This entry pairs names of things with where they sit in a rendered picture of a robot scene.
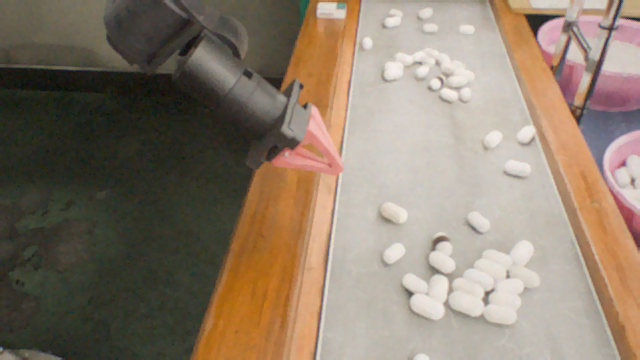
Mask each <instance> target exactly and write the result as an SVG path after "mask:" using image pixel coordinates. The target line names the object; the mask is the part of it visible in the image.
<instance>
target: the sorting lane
mask: <svg viewBox="0 0 640 360"><path fill-rule="evenodd" d="M426 8H431V9H432V10H433V15H432V16H431V17H429V18H426V19H421V18H420V17H419V12H420V11H421V10H423V9H426ZM391 9H395V10H399V11H401V13H402V16H401V18H400V20H401V23H400V25H399V26H397V27H390V28H387V27H385V26H384V24H383V21H384V19H385V18H387V17H390V16H389V11H390V10H391ZM425 24H436V25H438V28H439V29H438V31H437V32H436V33H425V32H424V31H423V26H424V25H425ZM463 25H464V26H472V27H473V28H474V33H473V34H472V35H461V34H459V32H458V29H459V27H460V26H463ZM366 37H369V38H371V40H372V45H373V46H372V49H371V50H369V51H366V50H364V49H363V39H364V38H366ZM427 48H428V49H431V50H435V51H437V52H438V54H440V53H443V54H446V55H447V56H448V57H449V59H450V62H451V61H453V60H456V61H459V62H461V63H463V64H465V67H466V68H465V70H467V71H471V72H472V73H473V74H474V80H473V81H472V82H471V83H467V85H466V86H465V87H455V88H451V87H449V86H448V84H447V80H448V78H449V77H451V76H450V75H448V74H446V73H443V72H442V71H441V69H440V67H441V65H440V64H439V63H438V62H437V61H436V59H435V60H434V61H435V65H434V66H433V67H432V68H429V73H428V74H427V75H426V76H425V77H424V78H423V79H418V78H417V77H416V76H415V72H416V70H417V69H418V68H419V67H420V66H421V65H423V64H422V62H421V61H419V62H417V63H412V64H411V65H410V66H403V70H402V71H403V76H402V77H401V78H400V79H393V80H386V79H385V78H384V76H383V73H384V69H383V67H384V65H385V64H386V63H395V61H394V57H395V55H396V54H398V53H402V54H405V55H408V56H410V57H412V55H414V54H416V53H418V52H423V51H424V50H425V49H427ZM512 68H513V67H512V65H511V62H510V59H509V57H508V54H507V51H506V48H505V46H504V43H503V40H502V38H501V35H500V32H499V29H498V28H497V25H496V22H495V20H494V17H493V14H492V11H491V9H490V6H489V3H488V0H362V5H361V13H360V21H359V29H358V37H357V45H356V52H355V60H354V68H353V75H352V83H351V91H350V98H349V106H348V114H347V121H346V129H345V137H344V144H343V152H342V160H341V161H343V163H344V165H345V169H344V170H343V171H342V172H341V173H340V175H339V183H338V190H337V198H336V205H335V213H334V221H333V229H332V237H331V243H330V251H329V259H328V267H327V275H326V282H325V297H324V305H323V313H322V321H321V329H320V335H319V343H318V351H317V359H316V360H413V358H414V356H415V355H417V354H419V353H424V354H426V355H427V356H428V357H429V358H430V360H621V359H620V357H619V354H618V352H617V349H616V346H615V344H614V341H613V338H612V335H611V333H610V330H609V327H608V325H607V322H606V319H605V316H604V314H603V311H602V308H601V305H600V303H599V300H598V297H597V295H596V292H595V289H594V286H593V284H592V281H591V278H590V276H589V273H588V271H587V268H586V266H585V263H584V260H583V258H582V255H581V252H580V249H579V247H578V244H577V241H576V239H575V236H574V233H573V230H572V228H571V225H570V222H569V219H568V217H567V214H566V211H565V209H564V206H563V204H562V201H561V199H560V196H559V193H558V191H557V188H556V185H555V182H554V180H553V177H552V174H551V172H550V169H549V166H548V163H547V161H546V158H545V155H544V152H543V150H542V148H541V145H540V143H539V140H538V137H537V134H536V135H535V137H534V138H532V139H531V140H530V141H529V142H528V143H526V144H521V143H519V142H518V141H517V134H518V132H520V131H521V130H522V129H523V128H524V127H526V126H532V127H534V126H533V124H532V121H531V118H530V115H529V113H528V110H527V107H526V105H525V102H524V99H523V96H522V94H521V92H520V89H519V87H518V84H517V81H516V78H515V76H514V73H513V70H512ZM438 75H442V76H443V77H444V78H445V84H444V85H443V86H442V87H441V88H439V89H437V90H432V89H431V88H430V87H429V82H430V80H431V79H432V78H434V77H435V76H438ZM463 88H469V89H470V90H471V99H470V101H468V102H463V101H462V100H461V99H460V95H461V90H462V89H463ZM443 89H448V90H451V91H453V92H456V93H457V95H458V99H457V101H456V102H454V103H450V102H448V101H445V100H443V99H441V98H440V96H439V93H440V91H441V90H443ZM492 131H499V132H500V133H501V134H502V140H501V142H500V143H498V144H497V145H496V146H495V147H494V148H492V149H487V148H486V147H484V145H483V139H484V138H485V137H486V136H487V135H488V134H489V133H490V132H492ZM510 160H514V161H518V162H523V163H527V164H529V165H530V167H531V173H530V174H529V175H528V176H526V177H520V176H517V175H511V174H508V173H507V172H506V171H505V169H504V165H505V163H506V162H507V161H510ZM385 202H392V203H394V204H396V205H397V206H400V207H402V208H404V209H405V210H406V211H407V213H408V217H407V220H406V221H405V222H404V223H401V224H398V223H395V222H393V221H392V220H390V219H388V218H386V217H384V216H383V215H382V214H381V212H380V208H381V206H382V204H383V203H385ZM471 212H477V213H479V214H480V215H481V216H482V217H484V218H485V219H487V220H488V222H489V229H488V230H487V231H486V232H479V231H477V230H476V228H475V227H473V226H472V225H471V224H469V222H468V215H469V214H470V213H471ZM440 232H442V233H445V234H446V235H447V236H448V237H449V239H450V241H451V244H452V253H451V254H450V255H449V256H448V257H450V258H452V259H453V260H454V262H455V270H454V271H453V272H451V273H443V272H441V271H440V270H438V269H437V268H435V267H433V266H432V265H430V263H429V261H428V256H429V254H430V253H431V252H432V251H436V250H435V247H434V244H433V238H434V236H435V235H436V234H437V233H440ZM520 241H528V242H529V243H531V245H532V246H533V249H534V252H533V255H532V256H531V258H530V259H529V260H528V261H527V263H526V264H525V265H523V267H525V268H527V269H529V270H531V271H533V272H535V273H536V274H537V275H538V276H539V279H540V283H539V285H538V286H537V287H536V288H533V289H529V288H526V287H524V288H523V291H522V292H521V293H520V294H517V296H518V297H519V298H520V301H521V305H520V307H519V308H518V309H517V310H515V313H516V319H515V320H516V321H515V322H513V323H512V324H504V323H497V322H491V321H489V320H487V319H486V317H485V316H484V311H483V313H482V314H480V315H479V316H471V315H468V314H466V313H464V312H461V311H458V310H455V309H453V308H452V307H451V306H450V304H449V297H450V295H451V294H452V293H454V292H453V290H452V284H453V282H454V281H455V280H456V279H458V278H463V274H464V272H465V271H466V270H468V269H474V264H475V262H476V261H477V260H479V259H481V258H482V253H483V251H486V250H494V251H496V252H499V253H502V254H507V255H509V254H510V252H511V251H512V249H513V248H514V246H515V245H516V244H517V243H518V242H520ZM394 243H401V244H403V245H404V247H405V254H404V255H403V256H402V257H401V258H399V259H398V260H396V261H395V262H394V263H391V264H389V263H386V262H385V261H384V260H383V258H382V253H383V251H384V250H385V249H387V248H389V247H390V246H391V245H393V244H394ZM406 274H414V275H415V276H417V277H418V279H420V280H422V281H424V282H425V283H426V284H427V287H428V288H429V281H430V279H431V278H432V277H433V276H435V275H442V276H444V277H445V278H446V279H447V281H448V290H447V297H446V300H445V301H444V302H443V303H442V305H443V307H444V314H443V316H442V317H441V318H439V319H437V320H431V319H429V318H427V317H425V316H423V315H421V314H418V313H416V312H415V311H413V310H412V308H411V306H410V299H411V297H412V296H413V295H414V294H415V293H414V292H412V291H411V290H409V289H408V288H405V287H404V286H403V284H402V279H403V277H404V276H405V275H406Z"/></svg>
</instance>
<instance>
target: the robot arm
mask: <svg viewBox="0 0 640 360"><path fill-rule="evenodd" d="M102 20H103V25H104V28H105V30H106V31H107V32H106V40H107V42H108V43H109V45H110V46H111V47H112V48H113V49H114V50H115V51H116V52H117V53H118V54H119V55H120V56H121V57H122V58H123V59H124V60H125V61H126V62H127V63H128V64H129V65H131V66H133V65H134V64H135V63H136V64H137V65H138V66H139V67H140V68H141V69H142V70H143V71H144V72H145V73H146V74H147V75H148V76H151V75H152V74H153V73H154V72H155V71H156V70H157V69H158V68H159V67H161V66H162V65H163V64H164V63H165V62H166V61H167V60H168V59H169V58H170V57H171V56H174V55H175V53H176V52H177V51H178V50H179V49H180V48H181V47H182V48H181V49H180V51H179V52H178V54H177V56H176V58H175V59H176V60H177V64H178V66H177V68H176V70H175V71H174V73H173V74H172V77H174V78H173V80H172V81H173V82H175V83H176V84H178V85H179V86H180V87H182V88H183V89H184V90H185V91H186V92H188V93H189V94H190V95H192V96H193V97H195V98H196V99H197V100H199V101H200V102H202V103H203V104H204V105H206V106H207V107H209V108H210V109H211V110H213V111H214V112H215V113H217V114H218V115H220V116H221V117H224V118H225V119H226V120H228V121H229V122H231V123H232V124H233V125H235V126H236V127H238V128H239V129H240V130H241V131H242V132H244V133H245V134H246V135H248V136H249V137H250V138H252V139H253V141H252V144H251V147H250V150H249V153H248V156H247V158H246V160H245V164H247V165H248V166H249V167H251V168H252V169H254V170H258V169H259V168H260V167H261V166H262V165H263V164H264V163H265V162H266V161H268V162H270V163H271V164H272V165H274V166H277V167H286V168H296V169H306V170H312V171H317V172H321V173H325V174H329V175H334V176H337V175H339V174H340V173H341V172H342V171H343V170H344V169H345V165H344V163H343V161H341V159H340V157H339V155H338V153H337V151H336V149H335V147H334V145H333V144H332V141H331V139H330V137H329V135H328V133H327V130H326V128H325V126H324V122H323V120H322V118H321V116H320V114H319V111H318V109H317V108H316V107H314V106H313V105H312V104H311V103H309V102H306V103H305V104H304V105H303V106H302V107H301V106H300V105H298V100H299V96H300V92H301V90H302V89H303V88H304V87H305V85H304V84H303V83H302V82H300V81H299V80H298V79H297V78H295V79H293V80H292V81H291V82H290V84H289V85H288V86H287V87H286V88H285V89H284V90H283V91H282V92H280V91H279V90H277V89H276V88H275V87H273V86H272V85H271V84H270V83H268V82H267V81H266V80H264V79H263V78H262V77H261V76H259V75H258V74H257V73H255V72H253V71H252V70H250V69H249V68H248V67H245V68H244V66H245V65H244V64H242V61H243V58H244V56H245V53H246V50H247V47H248V36H247V33H246V30H245V29H244V27H243V26H242V24H241V23H240V22H239V21H237V20H236V19H234V18H233V17H230V16H227V15H222V14H220V13H219V12H218V11H217V10H216V9H215V8H214V7H213V6H212V5H210V4H208V5H207V6H205V5H204V4H203V3H202V2H201V1H200V0H107V1H106V5H105V9H104V14H103V18H102ZM166 45H167V46H166ZM165 46H166V47H165ZM164 47H165V48H164ZM163 48H164V49H163ZM162 49H163V50H162ZM161 50H162V51H161ZM160 51H161V52H160ZM158 52H159V53H158ZM157 53H158V54H157ZM308 143H313V144H314V145H315V147H316V148H317V149H318V150H319V151H320V152H321V153H322V154H323V155H324V157H325V158H326V160H327V161H325V160H324V159H321V158H319V157H317V156H315V155H313V154H312V153H310V152H308V151H307V150H305V149H303V148H302V147H301V146H302V145H303V144H304V145H306V144H308ZM266 152H267V154H266V157H265V158H264V156H265V153H266Z"/></svg>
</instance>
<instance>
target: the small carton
mask: <svg viewBox="0 0 640 360"><path fill-rule="evenodd" d="M345 13H346V4H337V3H319V5H318V8H317V17H336V18H345Z"/></svg>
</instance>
